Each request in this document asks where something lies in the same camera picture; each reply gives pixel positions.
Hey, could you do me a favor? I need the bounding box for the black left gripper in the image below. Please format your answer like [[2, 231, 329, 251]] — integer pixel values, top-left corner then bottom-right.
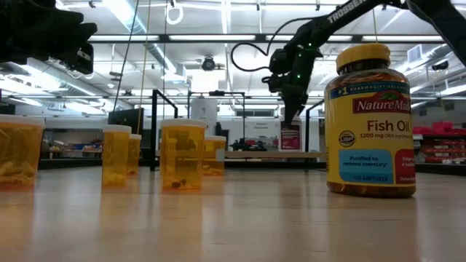
[[36, 0, 98, 76]]

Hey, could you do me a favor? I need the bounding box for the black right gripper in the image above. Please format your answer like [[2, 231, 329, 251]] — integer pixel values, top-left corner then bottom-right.
[[261, 43, 323, 124]]

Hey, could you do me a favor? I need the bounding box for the white bottle magenta label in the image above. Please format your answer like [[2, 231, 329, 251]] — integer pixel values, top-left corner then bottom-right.
[[279, 115, 303, 152]]

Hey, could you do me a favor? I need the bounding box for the yellow fish oil bottle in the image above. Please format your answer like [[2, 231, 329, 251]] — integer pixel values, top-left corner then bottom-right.
[[323, 42, 417, 199]]

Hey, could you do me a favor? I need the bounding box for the orange pill bottle white cap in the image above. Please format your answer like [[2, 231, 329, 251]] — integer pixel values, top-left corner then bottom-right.
[[202, 135, 227, 177], [127, 133, 143, 176]]

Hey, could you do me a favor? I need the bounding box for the narrow orange pill bottle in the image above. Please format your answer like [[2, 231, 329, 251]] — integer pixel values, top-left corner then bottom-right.
[[101, 124, 133, 188]]

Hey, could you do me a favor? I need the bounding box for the orange bottle with dark pills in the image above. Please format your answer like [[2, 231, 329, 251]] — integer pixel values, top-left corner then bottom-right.
[[159, 119, 208, 191]]

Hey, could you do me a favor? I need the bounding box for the black monitor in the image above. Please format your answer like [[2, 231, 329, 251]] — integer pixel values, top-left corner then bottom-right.
[[108, 107, 145, 146]]

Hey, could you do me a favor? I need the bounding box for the white cylinder tank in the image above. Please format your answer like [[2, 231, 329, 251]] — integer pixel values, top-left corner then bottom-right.
[[190, 95, 218, 138]]

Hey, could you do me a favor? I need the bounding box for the background workbench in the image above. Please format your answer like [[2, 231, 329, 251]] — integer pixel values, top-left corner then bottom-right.
[[39, 138, 106, 161]]

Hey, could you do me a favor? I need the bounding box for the large orange pill bottle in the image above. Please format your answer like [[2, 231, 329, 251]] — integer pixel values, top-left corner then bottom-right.
[[0, 114, 46, 191]]

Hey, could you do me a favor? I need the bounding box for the shelving with red bins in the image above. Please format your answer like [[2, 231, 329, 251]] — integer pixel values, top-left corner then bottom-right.
[[413, 121, 466, 164]]

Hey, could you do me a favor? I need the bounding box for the black hanging cable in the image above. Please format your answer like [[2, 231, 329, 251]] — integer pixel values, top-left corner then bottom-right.
[[111, 0, 141, 114]]

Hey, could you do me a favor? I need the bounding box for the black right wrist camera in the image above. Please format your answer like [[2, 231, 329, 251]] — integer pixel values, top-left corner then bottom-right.
[[269, 48, 290, 76]]

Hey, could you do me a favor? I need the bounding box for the black background frame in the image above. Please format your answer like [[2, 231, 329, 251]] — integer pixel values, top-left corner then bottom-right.
[[186, 90, 248, 150]]

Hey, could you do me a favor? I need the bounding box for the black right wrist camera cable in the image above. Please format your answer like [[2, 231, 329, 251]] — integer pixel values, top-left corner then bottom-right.
[[230, 16, 317, 73]]

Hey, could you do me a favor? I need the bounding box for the white hanging cable loop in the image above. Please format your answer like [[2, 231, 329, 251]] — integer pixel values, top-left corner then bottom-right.
[[165, 0, 185, 25]]

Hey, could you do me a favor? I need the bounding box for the black frame wooden shelf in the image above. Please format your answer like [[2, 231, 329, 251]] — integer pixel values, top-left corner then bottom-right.
[[149, 89, 328, 172]]

